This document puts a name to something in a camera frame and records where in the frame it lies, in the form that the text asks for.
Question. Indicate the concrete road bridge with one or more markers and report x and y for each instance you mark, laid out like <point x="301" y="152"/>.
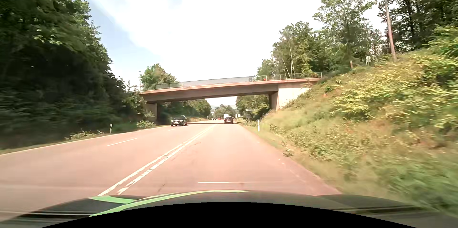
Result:
<point x="222" y="90"/>

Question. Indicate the dark car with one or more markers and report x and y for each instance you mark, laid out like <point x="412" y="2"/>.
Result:
<point x="229" y="120"/>

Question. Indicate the road sign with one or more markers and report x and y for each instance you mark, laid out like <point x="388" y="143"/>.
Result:
<point x="250" y="110"/>
<point x="367" y="58"/>

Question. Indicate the trees beyond bridge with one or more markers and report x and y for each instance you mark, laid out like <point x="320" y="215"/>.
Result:
<point x="193" y="108"/>

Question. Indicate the black car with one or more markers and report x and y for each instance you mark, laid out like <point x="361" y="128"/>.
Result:
<point x="179" y="121"/>

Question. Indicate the grey asphalt road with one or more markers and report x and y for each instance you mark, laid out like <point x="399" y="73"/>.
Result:
<point x="214" y="153"/>

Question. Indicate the car's own bonnet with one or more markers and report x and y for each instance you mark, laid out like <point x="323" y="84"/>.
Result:
<point x="222" y="198"/>

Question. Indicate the road markings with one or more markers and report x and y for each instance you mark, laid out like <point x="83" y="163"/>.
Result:
<point x="150" y="166"/>

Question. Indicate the wood of trees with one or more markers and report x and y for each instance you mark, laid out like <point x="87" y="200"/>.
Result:
<point x="50" y="60"/>
<point x="343" y="34"/>

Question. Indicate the overgrown grass bank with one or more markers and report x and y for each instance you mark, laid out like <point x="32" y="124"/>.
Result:
<point x="375" y="120"/>

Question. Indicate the wooden pole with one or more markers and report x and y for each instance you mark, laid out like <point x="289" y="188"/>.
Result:
<point x="389" y="20"/>

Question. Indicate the grass verge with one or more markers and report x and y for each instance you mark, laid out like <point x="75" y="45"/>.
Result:
<point x="53" y="141"/>

